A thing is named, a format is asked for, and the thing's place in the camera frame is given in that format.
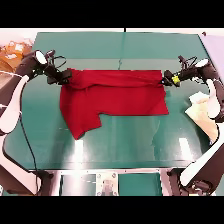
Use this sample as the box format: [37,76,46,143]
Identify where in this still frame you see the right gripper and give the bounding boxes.
[161,69,182,88]

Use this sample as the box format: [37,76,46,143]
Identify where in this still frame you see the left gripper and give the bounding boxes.
[47,68,74,86]

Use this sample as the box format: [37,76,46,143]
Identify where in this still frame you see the red T-shirt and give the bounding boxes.
[59,68,170,141]

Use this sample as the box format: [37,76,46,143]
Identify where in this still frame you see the cream garment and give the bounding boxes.
[184,91,219,143]

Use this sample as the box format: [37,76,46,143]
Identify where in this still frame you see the heap of clothes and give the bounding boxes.
[0,39,34,73]

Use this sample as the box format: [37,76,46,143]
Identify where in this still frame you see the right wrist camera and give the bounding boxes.
[177,55,188,71]

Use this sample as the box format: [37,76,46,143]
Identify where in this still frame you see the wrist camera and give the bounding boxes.
[45,49,58,66]
[177,55,188,71]

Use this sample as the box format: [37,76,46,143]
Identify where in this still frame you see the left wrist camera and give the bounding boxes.
[45,49,58,66]

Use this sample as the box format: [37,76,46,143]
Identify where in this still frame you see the black cable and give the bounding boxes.
[19,113,43,197]

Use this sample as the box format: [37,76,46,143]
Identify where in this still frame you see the silver frame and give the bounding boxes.
[28,167,201,197]

